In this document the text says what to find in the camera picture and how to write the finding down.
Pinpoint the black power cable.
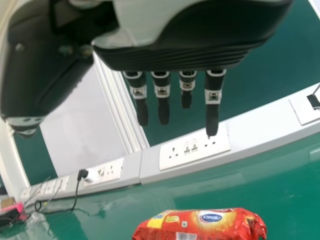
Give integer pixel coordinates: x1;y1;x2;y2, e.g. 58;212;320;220
34;178;81;215

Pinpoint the white socket plate with wires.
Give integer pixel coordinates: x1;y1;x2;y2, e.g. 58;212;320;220
20;174;70;200

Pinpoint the pink and black gadget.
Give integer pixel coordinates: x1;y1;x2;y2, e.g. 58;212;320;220
0;201;28;227

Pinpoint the black square plug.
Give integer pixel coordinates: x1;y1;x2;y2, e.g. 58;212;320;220
306;92;320;111

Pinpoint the black power plug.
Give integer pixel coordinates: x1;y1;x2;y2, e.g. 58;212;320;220
77;169;90;181

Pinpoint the red biscuit packet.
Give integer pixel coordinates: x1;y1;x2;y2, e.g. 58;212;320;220
131;206;268;240

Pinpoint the white socket plate with plug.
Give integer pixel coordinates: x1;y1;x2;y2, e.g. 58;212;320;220
83;159;125;188

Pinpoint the white double socket plate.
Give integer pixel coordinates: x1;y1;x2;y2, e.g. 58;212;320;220
159;123;232;172

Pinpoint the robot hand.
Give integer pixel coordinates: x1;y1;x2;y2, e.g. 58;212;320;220
0;0;295;140

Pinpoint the small cardboard box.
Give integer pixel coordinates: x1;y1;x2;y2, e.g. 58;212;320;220
0;196;16;209

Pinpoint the grey socket trunking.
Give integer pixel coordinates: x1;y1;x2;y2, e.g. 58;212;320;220
19;83;320;201

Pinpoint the ribbed aluminium frame rail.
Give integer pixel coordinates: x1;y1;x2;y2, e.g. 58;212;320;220
92;59;151;154

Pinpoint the plain white socket plate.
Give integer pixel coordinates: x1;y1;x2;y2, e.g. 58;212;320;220
288;93;320;126

